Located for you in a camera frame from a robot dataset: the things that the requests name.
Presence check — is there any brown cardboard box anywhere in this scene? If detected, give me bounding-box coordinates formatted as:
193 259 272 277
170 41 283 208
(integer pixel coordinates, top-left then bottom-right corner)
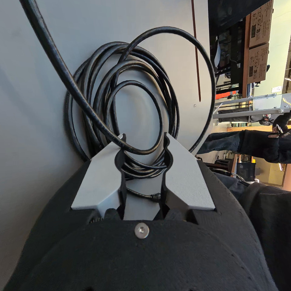
247 43 270 84
249 0 274 48

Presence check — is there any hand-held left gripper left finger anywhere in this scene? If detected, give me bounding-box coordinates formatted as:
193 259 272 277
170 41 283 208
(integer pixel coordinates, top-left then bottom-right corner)
71 134 128 220

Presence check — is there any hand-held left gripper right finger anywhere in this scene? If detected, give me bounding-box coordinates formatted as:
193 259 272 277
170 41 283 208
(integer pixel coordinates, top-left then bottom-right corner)
155 132 216 220

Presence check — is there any wood-edged desk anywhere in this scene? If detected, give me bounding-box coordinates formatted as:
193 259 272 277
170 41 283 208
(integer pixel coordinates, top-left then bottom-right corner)
230 16 251 99

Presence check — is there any grey desk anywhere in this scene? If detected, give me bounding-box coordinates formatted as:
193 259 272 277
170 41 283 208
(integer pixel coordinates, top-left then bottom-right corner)
0 0 218 284

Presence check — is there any orange traffic cone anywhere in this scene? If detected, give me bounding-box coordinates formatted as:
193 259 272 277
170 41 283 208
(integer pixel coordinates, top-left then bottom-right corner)
216 90 239 100

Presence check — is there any long black cable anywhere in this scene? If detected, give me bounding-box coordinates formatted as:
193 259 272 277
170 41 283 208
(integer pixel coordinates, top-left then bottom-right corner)
19 0 216 201

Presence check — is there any person's dark clothing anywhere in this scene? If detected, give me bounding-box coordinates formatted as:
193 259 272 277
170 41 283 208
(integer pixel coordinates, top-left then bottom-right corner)
214 173 291 291

